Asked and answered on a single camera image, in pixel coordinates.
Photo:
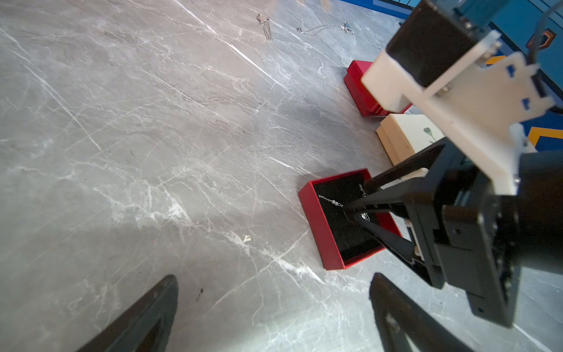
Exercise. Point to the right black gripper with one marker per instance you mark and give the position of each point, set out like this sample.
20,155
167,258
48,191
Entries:
454,213

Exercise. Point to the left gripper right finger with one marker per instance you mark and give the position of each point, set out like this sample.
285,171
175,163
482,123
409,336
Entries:
403,324

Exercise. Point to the red jewelry box lid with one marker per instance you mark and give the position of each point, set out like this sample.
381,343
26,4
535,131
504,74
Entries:
366,104

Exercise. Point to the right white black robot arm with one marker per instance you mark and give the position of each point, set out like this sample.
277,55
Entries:
530,221

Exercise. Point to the cream lotus print box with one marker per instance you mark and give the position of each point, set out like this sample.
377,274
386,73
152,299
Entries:
403,135

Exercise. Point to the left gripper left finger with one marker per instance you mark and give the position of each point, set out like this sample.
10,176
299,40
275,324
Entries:
145,326

